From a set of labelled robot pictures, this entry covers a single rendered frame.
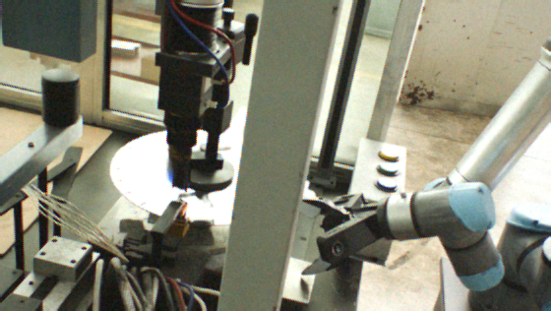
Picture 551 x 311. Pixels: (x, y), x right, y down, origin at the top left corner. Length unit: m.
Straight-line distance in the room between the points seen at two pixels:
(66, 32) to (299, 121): 0.55
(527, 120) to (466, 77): 3.21
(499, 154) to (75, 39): 0.68
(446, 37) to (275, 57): 3.85
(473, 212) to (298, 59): 0.67
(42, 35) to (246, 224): 0.55
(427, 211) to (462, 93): 3.37
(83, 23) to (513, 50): 3.67
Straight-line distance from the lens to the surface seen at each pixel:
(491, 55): 4.30
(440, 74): 4.27
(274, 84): 0.35
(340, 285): 1.29
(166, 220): 0.98
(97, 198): 1.45
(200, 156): 1.06
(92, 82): 1.71
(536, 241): 1.23
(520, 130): 1.11
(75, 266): 1.04
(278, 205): 0.39
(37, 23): 0.89
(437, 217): 1.00
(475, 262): 1.06
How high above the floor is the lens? 1.54
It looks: 28 degrees down
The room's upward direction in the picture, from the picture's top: 10 degrees clockwise
